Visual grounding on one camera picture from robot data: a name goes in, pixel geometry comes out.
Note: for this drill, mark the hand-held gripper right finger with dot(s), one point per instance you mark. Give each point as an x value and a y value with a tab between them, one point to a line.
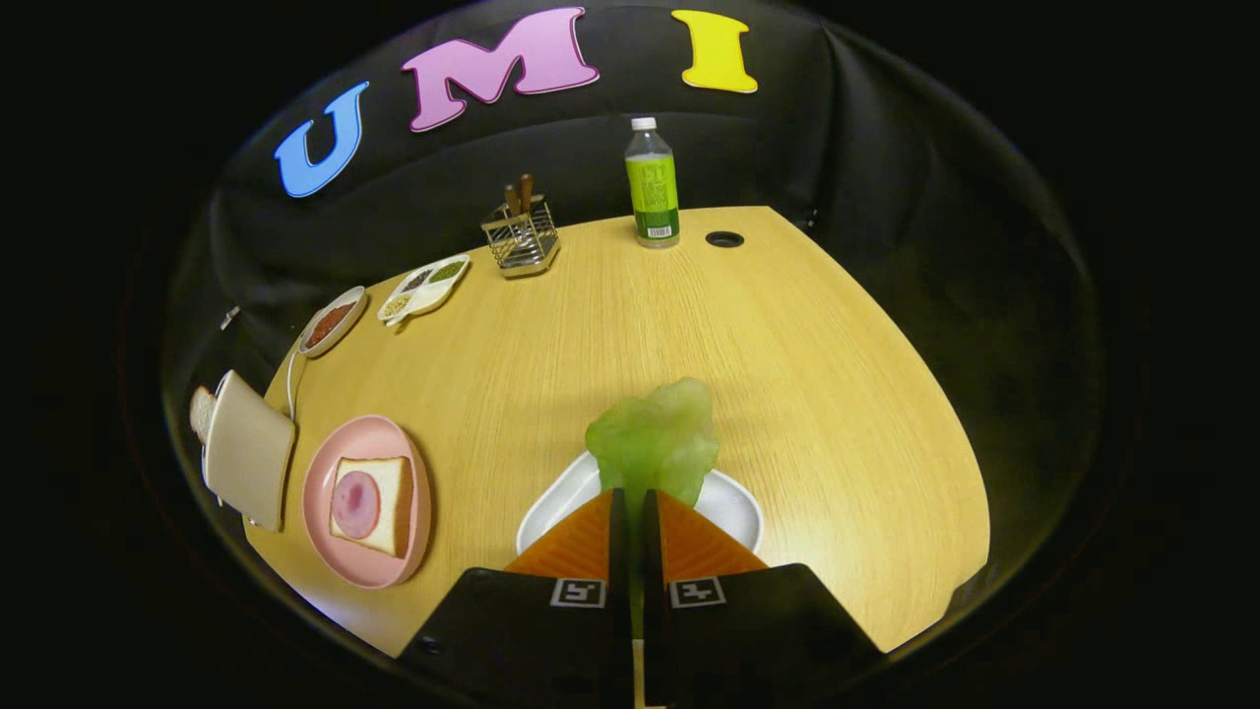
652	571

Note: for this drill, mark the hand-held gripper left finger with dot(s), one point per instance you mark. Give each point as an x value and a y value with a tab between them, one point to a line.
619	571

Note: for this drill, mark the green lettuce leaf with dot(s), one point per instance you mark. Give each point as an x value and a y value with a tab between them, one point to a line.
655	443

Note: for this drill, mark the plain bread slice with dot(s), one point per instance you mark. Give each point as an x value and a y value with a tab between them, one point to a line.
202	414

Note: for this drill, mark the white plate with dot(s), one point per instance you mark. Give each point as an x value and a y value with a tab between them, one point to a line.
733	507

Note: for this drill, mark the toast slice under ham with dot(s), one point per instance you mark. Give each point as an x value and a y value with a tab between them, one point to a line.
389	492

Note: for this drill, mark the pink ham slice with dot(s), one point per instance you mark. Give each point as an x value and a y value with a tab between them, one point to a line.
354	504

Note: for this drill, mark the pink plate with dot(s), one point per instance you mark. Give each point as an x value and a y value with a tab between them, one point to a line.
369	433

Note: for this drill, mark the white divided seed dish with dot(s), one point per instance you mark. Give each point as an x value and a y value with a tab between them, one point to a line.
423	295

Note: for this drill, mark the green label plastic bottle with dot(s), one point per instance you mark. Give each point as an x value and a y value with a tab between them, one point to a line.
652	197

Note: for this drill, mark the grey plate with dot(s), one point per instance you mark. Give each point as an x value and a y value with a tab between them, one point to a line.
357	298

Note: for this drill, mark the red meat patty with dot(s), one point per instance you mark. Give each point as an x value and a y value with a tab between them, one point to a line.
330	325

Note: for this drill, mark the white toaster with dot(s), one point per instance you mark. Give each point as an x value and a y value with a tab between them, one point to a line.
246	453

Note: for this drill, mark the black backdrop cloth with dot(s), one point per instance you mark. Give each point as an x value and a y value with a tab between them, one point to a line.
886	197

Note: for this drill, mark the white cloth clip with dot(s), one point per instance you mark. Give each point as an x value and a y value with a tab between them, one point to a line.
229	317

